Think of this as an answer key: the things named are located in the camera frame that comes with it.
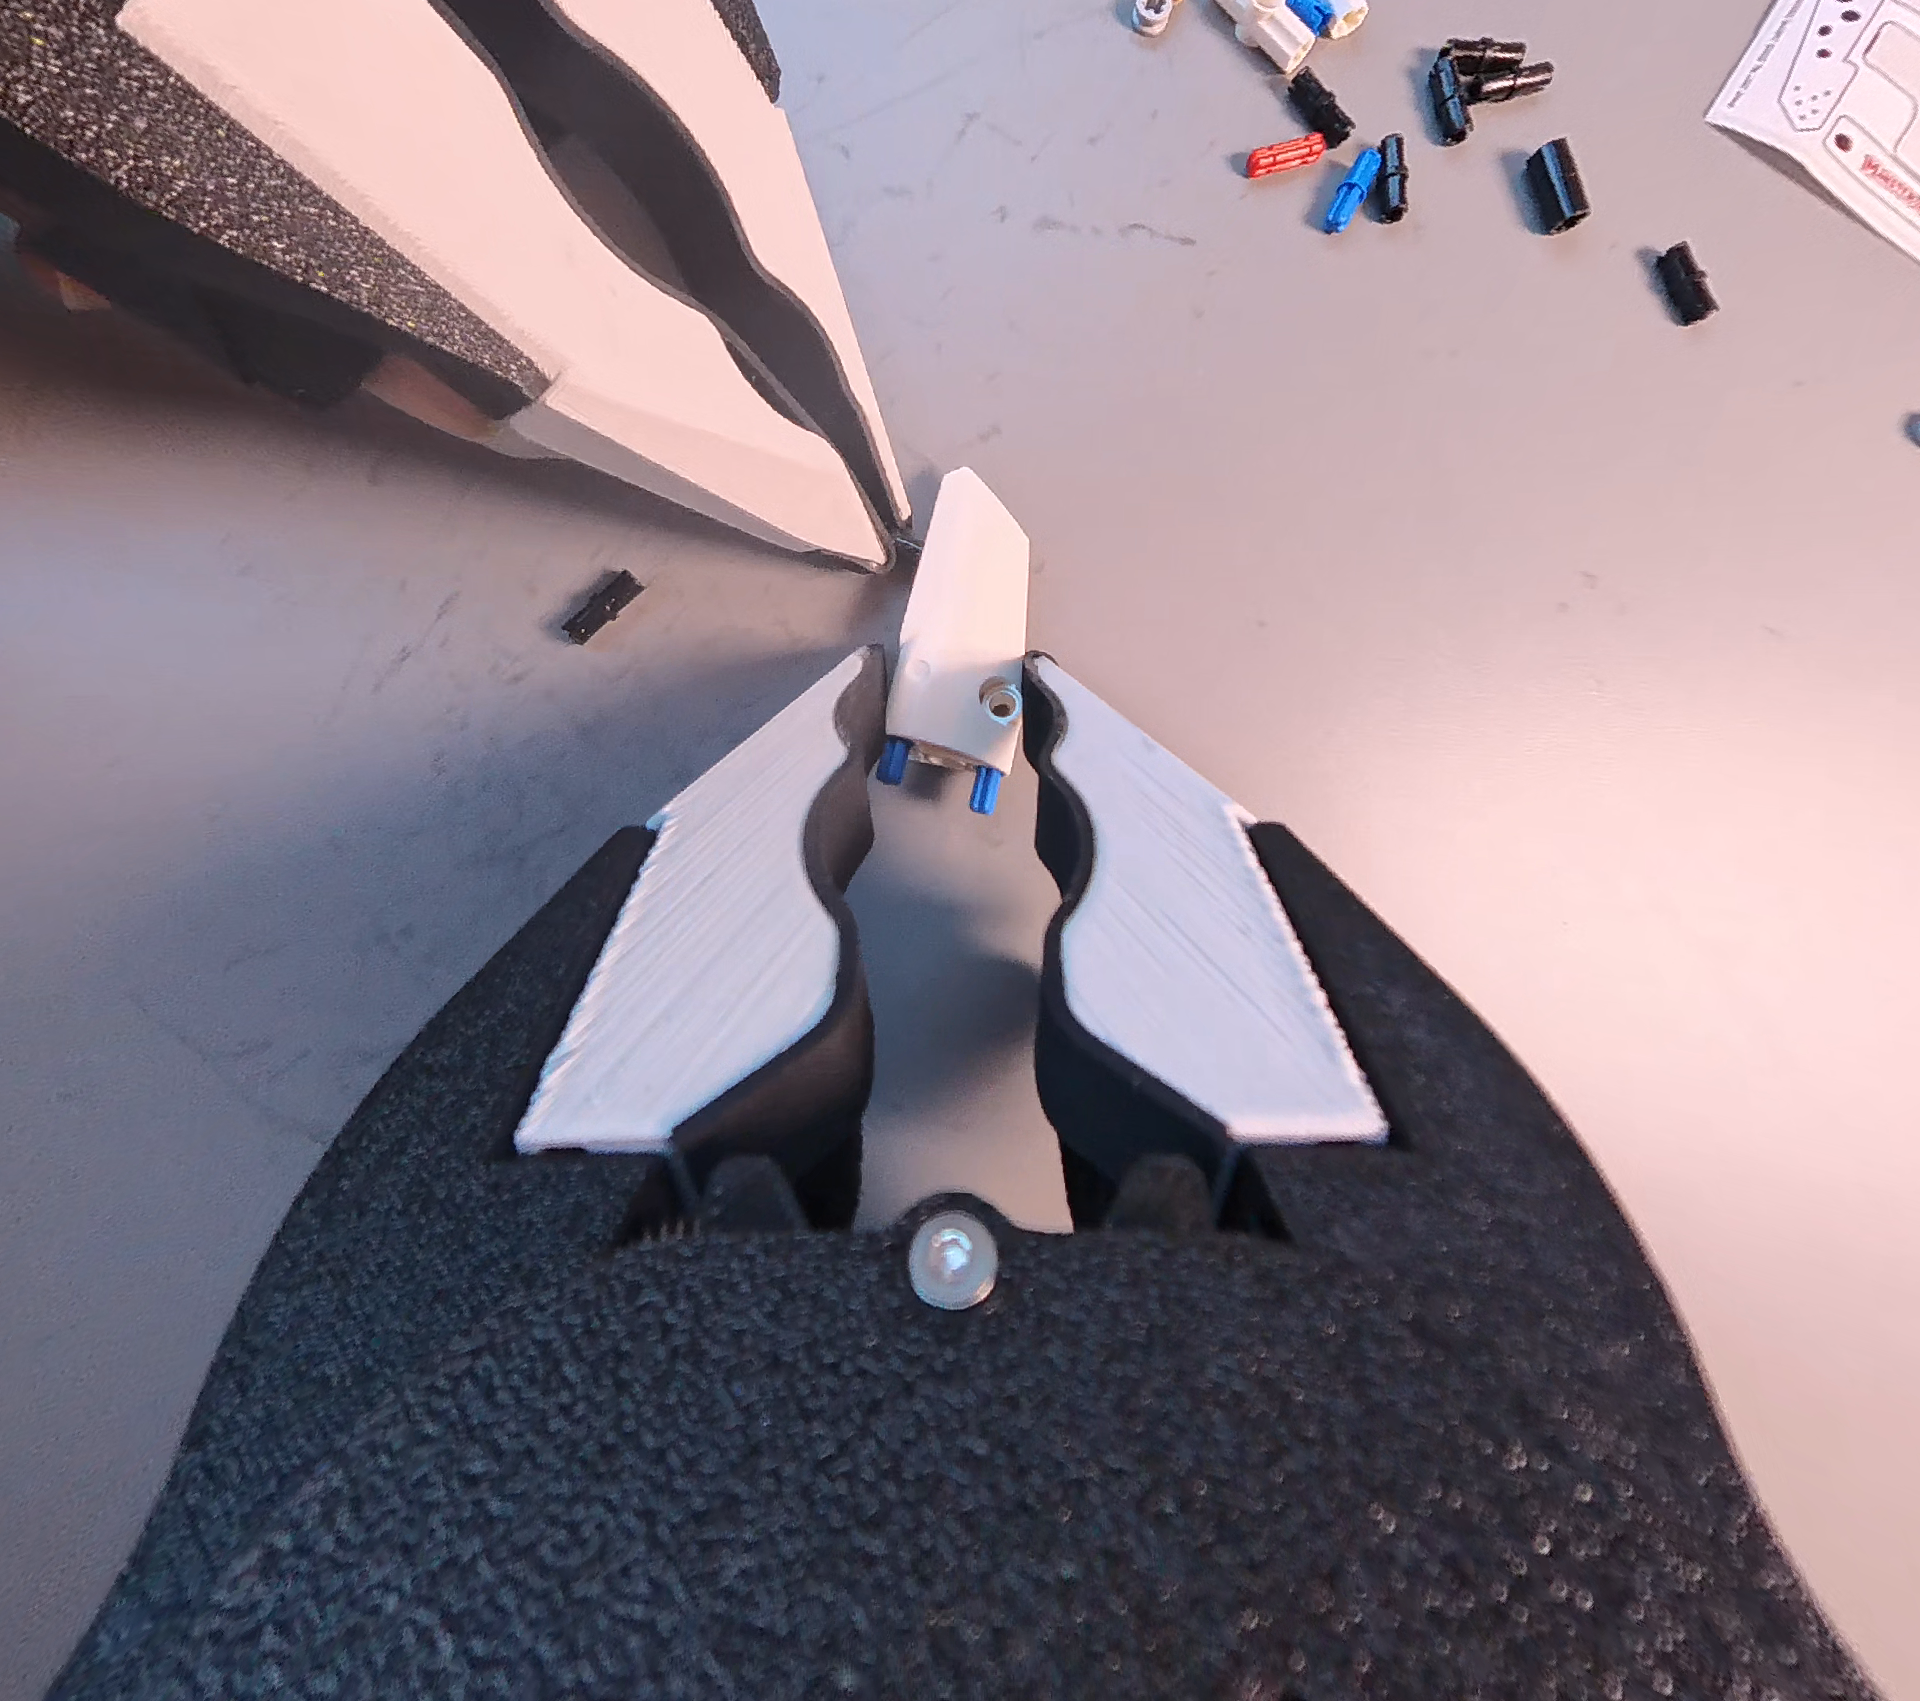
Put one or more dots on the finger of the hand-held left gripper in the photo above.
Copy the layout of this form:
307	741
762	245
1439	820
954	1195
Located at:
419	233
646	35

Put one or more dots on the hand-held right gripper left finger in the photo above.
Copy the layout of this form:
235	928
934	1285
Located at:
705	966

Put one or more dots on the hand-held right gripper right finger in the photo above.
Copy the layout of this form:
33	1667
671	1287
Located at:
1199	966

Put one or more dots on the blue toy pin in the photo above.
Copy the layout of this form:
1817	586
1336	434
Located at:
893	762
985	793

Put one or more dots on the white toy panel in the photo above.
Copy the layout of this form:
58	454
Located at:
969	620

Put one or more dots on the pile of small toy parts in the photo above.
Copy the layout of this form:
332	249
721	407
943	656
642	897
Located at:
1261	5

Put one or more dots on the grey desk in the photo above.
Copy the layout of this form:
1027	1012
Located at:
1349	531

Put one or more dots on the white sticker sheet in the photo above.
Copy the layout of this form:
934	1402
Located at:
1846	53

